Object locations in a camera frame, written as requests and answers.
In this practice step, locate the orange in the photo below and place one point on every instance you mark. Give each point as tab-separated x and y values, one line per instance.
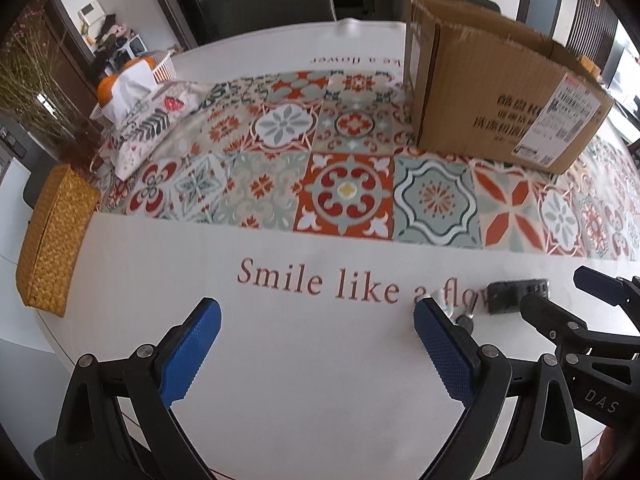
134	63
105	90

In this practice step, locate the brown cardboard box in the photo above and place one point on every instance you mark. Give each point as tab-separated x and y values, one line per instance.
475	110

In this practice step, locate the white fruit basket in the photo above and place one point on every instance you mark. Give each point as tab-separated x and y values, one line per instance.
162	65

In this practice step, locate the dried flower bunch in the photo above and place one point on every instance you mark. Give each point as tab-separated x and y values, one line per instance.
30	90

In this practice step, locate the floral fabric tissue box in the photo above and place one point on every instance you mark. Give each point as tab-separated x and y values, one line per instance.
150	132

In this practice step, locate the brown wooden door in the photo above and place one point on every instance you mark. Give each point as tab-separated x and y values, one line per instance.
75	70

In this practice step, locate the glass vase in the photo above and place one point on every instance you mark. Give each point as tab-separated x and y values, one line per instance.
82	140

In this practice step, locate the black rectangular device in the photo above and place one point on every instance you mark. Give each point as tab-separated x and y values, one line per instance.
510	295

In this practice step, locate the yellow woven box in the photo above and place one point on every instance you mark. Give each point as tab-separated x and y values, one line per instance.
55	240

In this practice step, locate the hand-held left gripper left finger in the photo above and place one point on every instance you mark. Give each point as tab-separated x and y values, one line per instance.
192	355

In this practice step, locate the white shoe rack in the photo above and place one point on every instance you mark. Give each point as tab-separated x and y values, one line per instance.
117	42

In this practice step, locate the dark slatted wall panel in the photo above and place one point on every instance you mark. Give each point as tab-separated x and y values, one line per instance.
595	20

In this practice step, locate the white tissue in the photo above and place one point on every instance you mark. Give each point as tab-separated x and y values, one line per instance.
127	90

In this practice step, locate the patterned tile table runner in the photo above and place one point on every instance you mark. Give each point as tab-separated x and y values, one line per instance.
345	195

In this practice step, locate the white wall intercom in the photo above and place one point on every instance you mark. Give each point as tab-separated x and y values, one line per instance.
90	13

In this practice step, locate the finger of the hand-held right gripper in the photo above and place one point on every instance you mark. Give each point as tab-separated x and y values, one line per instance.
545	317
600	282

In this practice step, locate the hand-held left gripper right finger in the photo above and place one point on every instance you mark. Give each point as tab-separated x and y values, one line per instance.
445	355

